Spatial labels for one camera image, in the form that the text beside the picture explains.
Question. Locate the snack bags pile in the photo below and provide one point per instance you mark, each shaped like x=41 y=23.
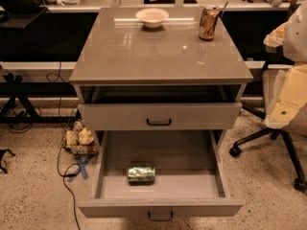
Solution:
x=79 y=140

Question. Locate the blue tape cross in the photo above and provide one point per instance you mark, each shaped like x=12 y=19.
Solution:
x=82 y=161

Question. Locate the black drawer handle lower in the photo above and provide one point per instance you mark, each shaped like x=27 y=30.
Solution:
x=160 y=217

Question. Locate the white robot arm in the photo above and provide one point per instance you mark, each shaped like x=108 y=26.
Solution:
x=291 y=95

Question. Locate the brown soda can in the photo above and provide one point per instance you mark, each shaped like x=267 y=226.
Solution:
x=209 y=17

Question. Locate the white bowl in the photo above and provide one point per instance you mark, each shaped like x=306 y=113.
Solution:
x=152 y=17

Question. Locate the open lower grey drawer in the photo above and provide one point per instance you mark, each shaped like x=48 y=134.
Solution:
x=189 y=180

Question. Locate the grey drawer cabinet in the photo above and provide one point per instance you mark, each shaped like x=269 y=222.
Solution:
x=123 y=62

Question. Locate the upper grey drawer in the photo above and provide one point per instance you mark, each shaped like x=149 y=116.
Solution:
x=185 y=116

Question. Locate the black drawer handle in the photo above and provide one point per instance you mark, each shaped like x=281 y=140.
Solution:
x=163 y=123
x=160 y=217

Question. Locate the black drawer handle upper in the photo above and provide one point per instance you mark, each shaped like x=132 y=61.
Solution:
x=163 y=123

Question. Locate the green soda can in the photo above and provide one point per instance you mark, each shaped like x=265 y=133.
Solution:
x=141 y=174

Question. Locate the black stand base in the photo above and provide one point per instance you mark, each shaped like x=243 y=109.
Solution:
x=19 y=110

